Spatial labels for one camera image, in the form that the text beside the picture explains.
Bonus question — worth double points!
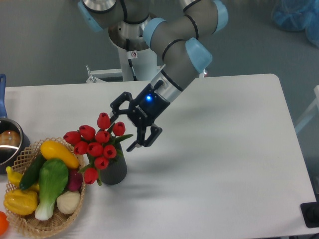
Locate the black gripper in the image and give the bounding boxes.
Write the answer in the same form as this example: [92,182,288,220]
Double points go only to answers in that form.
[109,83,171,152]

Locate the red tulip bouquet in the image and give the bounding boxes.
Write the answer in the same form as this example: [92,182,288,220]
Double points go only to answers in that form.
[63,113,132,186]

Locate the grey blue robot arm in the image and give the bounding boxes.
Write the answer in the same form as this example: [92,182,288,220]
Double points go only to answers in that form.
[110,0,228,152]

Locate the dark grey ribbed vase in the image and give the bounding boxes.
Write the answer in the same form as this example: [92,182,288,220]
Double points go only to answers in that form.
[100,143,127,185]

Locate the purple radish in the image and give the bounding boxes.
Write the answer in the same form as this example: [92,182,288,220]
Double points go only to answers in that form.
[67,169,83,192]

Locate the yellow squash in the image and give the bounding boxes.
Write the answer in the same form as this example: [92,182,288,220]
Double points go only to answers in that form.
[40,140,80,169]

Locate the green bok choy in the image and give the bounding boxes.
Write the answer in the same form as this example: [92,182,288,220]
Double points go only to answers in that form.
[35,158,68,221]

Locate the white garlic bulb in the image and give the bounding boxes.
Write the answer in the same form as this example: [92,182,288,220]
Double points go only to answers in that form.
[56,191,80,215]

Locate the green cucumber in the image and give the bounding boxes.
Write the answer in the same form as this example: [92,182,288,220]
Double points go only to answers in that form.
[19,153,46,190]

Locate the yellow banana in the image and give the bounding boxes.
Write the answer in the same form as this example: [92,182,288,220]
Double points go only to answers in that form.
[5,166,39,192]

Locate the yellow bell pepper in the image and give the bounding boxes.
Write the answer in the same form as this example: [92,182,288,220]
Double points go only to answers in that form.
[3,189,38,216]

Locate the woven wicker basket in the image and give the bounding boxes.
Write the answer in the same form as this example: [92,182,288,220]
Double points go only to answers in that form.
[4,137,85,239]

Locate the orange fruit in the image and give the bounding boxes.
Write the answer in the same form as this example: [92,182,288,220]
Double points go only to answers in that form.
[0,211,9,236]

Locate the blue plastic bag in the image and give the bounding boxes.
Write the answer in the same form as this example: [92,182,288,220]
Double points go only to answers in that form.
[271,0,319,47]

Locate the black device at table edge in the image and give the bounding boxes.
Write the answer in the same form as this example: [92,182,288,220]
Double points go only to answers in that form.
[300,202,319,228]

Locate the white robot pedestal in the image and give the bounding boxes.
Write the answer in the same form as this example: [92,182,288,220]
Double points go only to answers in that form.
[76,0,209,84]

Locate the blue handled steel pot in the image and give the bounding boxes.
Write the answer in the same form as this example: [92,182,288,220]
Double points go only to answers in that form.
[0,74,30,175]

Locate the white frame at right edge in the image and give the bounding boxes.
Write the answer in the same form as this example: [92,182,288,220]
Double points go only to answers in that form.
[295,85,319,134]

